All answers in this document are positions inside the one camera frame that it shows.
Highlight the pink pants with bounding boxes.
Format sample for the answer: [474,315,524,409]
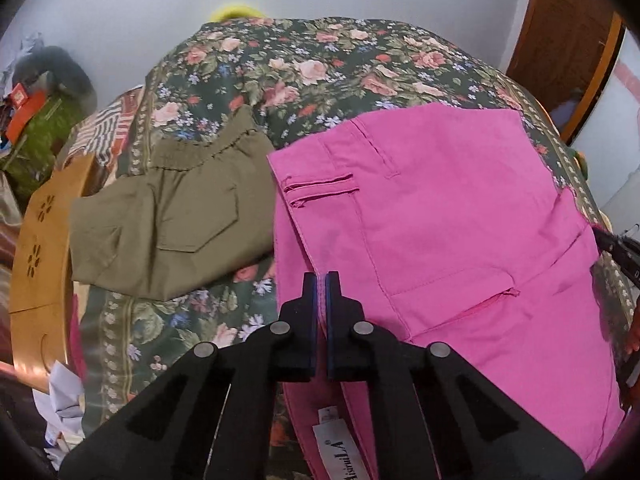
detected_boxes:
[269,103,624,466]

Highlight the crumpled white paper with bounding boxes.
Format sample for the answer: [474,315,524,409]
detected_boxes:
[32,361,85,471]

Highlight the olive green folded pants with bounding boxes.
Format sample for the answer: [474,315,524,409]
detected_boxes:
[70,106,276,300]

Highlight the wooden door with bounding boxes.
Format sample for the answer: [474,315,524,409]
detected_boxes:
[506,0,625,143]

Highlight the patchwork striped quilt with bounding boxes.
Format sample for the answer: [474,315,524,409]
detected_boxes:
[54,84,144,174]

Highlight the green storage box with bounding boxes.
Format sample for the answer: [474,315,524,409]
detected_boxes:
[1,94,84,206]

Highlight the floral green bedspread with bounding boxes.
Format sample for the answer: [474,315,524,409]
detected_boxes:
[81,18,629,434]

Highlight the orange box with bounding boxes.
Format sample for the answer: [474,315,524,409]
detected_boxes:
[6,82,47,145]

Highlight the grey stuffed pillow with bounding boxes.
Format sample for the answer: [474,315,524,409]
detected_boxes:
[12,46,98,115]

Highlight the yellow curved bed rail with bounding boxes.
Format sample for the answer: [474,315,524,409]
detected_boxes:
[208,3,266,23]

